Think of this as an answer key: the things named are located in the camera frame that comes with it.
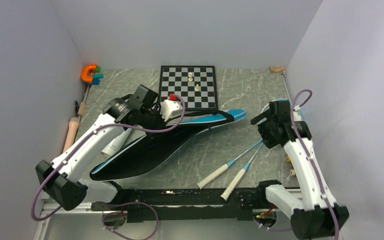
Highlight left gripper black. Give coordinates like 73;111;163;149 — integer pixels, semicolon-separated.
138;104;171;139

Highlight blue racket bag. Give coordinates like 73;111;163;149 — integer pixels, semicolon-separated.
89;108;247;181

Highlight white shuttlecock tube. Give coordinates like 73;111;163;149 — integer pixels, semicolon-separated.
101;128;132;158

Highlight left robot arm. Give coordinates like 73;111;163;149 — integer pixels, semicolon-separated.
35;85;165;211

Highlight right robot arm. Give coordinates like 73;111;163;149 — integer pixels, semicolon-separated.
251;100;349;240

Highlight small wooden arch block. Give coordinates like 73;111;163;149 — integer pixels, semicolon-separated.
269;66;285;73

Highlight black white chessboard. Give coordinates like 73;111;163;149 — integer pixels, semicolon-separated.
157;65;219;111

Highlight teal green toy blocks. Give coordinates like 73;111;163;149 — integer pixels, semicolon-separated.
90;65;104;86

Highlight red blue toy bricks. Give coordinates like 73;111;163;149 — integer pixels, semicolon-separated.
286;156;296;176

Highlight orange C-shaped toy block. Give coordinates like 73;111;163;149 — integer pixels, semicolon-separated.
80;63;97;83

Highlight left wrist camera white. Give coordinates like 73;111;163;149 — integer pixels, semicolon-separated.
159;99;183;122

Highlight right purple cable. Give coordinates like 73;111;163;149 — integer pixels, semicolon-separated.
290;89;340;240

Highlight purple cable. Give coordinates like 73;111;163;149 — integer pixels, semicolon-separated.
30;94;187;240
290;89;340;240

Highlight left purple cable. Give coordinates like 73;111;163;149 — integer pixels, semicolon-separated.
30;94;187;240

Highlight beige cylinder handle tool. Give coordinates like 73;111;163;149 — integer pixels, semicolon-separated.
63;101;86;152

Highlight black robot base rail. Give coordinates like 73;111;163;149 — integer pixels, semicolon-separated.
90;187;307;223

